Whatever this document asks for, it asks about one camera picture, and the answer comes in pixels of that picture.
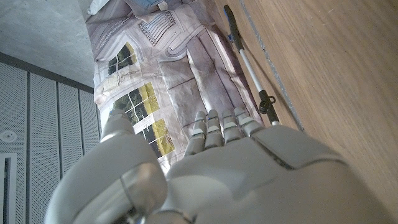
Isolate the printed room backdrop cloth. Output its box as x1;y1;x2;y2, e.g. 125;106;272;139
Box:
85;0;265;175

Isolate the black and silver reacher grabber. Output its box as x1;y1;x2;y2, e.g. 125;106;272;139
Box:
223;4;280;127

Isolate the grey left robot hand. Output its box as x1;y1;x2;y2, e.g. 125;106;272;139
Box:
45;107;398;224

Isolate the round white ceiling fixture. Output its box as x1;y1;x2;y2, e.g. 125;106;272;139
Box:
0;130;18;144

